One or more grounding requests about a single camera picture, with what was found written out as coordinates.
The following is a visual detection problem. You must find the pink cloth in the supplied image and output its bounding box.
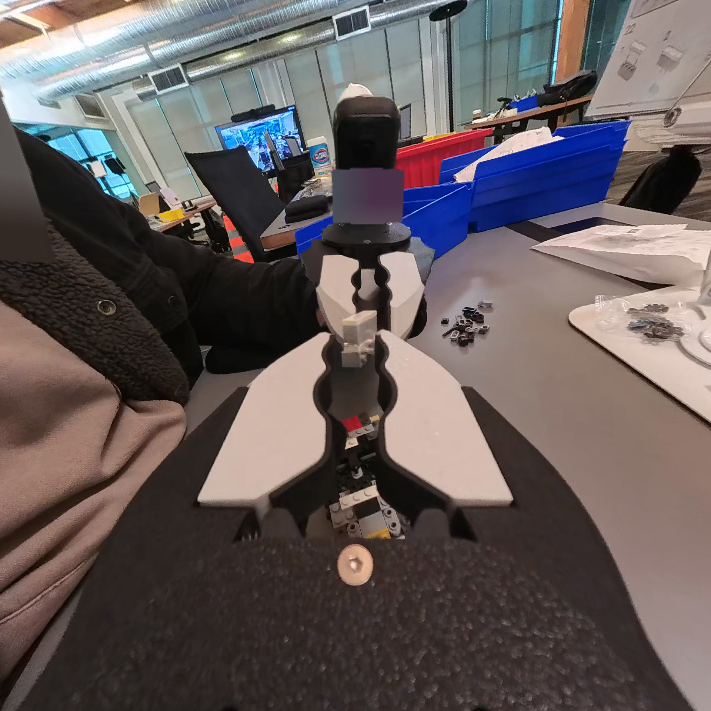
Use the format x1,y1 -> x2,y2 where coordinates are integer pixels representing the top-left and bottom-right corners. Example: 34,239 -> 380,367
0,300 -> 188,684

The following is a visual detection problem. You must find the wooden office table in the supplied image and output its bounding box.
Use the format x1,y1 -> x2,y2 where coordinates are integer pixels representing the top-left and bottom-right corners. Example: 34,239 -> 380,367
464,94 -> 594,146

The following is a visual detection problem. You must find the white paper bag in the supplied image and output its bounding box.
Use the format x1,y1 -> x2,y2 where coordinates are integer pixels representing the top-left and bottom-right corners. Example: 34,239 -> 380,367
530,222 -> 711,285

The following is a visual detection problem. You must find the black bag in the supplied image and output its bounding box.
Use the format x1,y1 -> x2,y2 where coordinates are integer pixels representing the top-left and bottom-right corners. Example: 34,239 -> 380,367
541,69 -> 599,107

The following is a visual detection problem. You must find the dark fleece jacket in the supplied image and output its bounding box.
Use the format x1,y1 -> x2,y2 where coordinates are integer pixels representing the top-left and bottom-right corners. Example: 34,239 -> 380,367
0,125 -> 203,406

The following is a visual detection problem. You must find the black pouch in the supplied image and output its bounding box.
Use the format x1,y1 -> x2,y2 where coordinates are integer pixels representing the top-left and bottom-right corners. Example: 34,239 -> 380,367
285,194 -> 330,224

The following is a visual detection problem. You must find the instruction booklet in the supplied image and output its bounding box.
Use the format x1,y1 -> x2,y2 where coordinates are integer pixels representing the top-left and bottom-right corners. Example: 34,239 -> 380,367
588,0 -> 711,120

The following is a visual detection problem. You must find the person's left forearm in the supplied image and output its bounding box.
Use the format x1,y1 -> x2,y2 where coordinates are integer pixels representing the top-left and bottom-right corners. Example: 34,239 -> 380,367
161,256 -> 323,374

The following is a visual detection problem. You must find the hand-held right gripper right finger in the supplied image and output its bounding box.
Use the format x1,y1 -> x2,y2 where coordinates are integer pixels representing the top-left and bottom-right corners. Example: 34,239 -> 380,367
377,329 -> 514,537

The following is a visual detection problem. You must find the pile of small dark bricks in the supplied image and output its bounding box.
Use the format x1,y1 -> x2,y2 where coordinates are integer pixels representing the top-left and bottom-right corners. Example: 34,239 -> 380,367
440,299 -> 493,346

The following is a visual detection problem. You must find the plastic bag of parts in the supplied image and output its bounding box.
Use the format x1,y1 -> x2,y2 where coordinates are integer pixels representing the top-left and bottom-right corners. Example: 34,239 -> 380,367
593,293 -> 691,344

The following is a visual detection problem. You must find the white crumpled paper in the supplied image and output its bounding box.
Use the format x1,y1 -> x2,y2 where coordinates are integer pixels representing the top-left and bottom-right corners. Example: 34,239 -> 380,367
454,127 -> 556,182

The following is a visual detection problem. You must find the black monitor screen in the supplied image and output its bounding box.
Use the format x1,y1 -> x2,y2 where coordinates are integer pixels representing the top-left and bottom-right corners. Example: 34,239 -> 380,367
216,104 -> 304,172

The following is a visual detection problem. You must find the red bin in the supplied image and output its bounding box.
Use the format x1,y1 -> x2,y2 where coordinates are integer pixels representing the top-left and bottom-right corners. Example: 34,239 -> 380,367
395,129 -> 495,190

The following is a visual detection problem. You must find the grey desk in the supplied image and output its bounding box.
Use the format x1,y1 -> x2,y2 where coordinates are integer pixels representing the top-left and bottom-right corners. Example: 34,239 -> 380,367
183,201 -> 711,711

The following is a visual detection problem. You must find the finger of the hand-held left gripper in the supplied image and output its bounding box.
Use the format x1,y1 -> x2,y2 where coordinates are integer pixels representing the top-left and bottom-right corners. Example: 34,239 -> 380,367
316,253 -> 359,337
378,253 -> 427,340

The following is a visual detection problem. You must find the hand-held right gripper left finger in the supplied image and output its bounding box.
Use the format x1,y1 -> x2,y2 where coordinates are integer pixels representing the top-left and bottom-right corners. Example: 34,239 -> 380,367
197,332 -> 334,537

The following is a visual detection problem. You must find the long blue bin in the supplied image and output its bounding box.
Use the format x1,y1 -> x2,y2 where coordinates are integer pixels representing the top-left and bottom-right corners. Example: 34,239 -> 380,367
439,119 -> 632,234

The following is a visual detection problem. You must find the white toy brick plate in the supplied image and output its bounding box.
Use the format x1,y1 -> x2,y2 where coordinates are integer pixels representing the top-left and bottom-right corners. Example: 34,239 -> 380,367
341,311 -> 380,368

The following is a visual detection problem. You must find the white wipes canister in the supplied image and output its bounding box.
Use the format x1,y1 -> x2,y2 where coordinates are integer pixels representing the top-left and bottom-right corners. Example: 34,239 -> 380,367
307,136 -> 333,180

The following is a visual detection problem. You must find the black floor lamp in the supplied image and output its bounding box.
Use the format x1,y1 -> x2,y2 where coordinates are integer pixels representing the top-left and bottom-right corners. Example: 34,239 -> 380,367
429,0 -> 468,134

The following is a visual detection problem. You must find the white stand base board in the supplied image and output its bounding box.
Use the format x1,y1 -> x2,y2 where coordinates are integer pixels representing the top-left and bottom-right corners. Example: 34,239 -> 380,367
568,284 -> 711,424

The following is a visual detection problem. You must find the toy brick car chassis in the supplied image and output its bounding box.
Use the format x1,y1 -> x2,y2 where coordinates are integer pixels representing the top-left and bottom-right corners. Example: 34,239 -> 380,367
327,411 -> 407,541

